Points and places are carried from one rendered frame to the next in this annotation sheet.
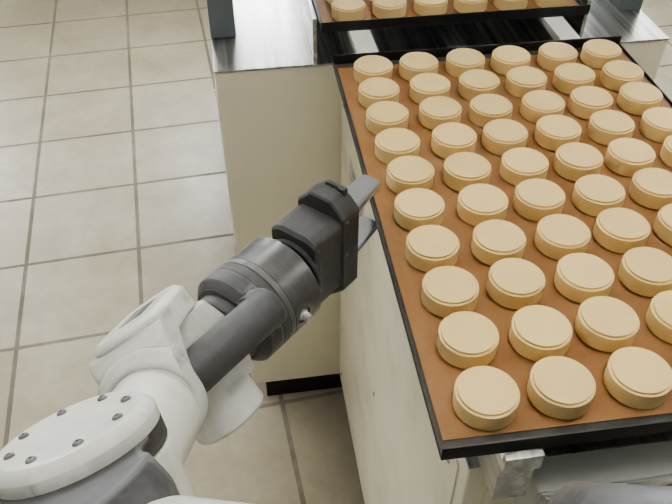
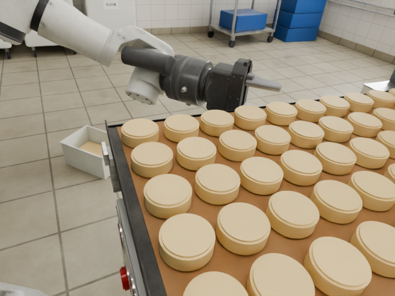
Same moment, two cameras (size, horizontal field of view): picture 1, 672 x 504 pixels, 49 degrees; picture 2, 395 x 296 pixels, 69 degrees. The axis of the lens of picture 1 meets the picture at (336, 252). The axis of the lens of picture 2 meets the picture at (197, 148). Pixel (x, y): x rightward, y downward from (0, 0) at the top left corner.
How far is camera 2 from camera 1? 0.62 m
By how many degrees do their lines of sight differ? 56
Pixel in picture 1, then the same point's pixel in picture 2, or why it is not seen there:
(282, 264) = (194, 64)
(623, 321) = (214, 183)
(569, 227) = (305, 163)
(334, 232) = (225, 74)
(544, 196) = (332, 153)
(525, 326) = (193, 140)
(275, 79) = not seen: hidden behind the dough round
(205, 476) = not seen: hidden behind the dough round
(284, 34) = not seen: outside the picture
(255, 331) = (149, 59)
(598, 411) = (141, 182)
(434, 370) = (161, 124)
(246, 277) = (181, 57)
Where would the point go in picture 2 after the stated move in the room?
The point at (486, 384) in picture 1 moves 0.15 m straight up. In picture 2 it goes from (143, 126) to (138, 4)
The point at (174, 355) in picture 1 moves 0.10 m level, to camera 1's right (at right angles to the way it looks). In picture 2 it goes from (119, 32) to (119, 49)
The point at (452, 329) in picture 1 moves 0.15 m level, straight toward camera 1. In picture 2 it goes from (181, 117) to (76, 110)
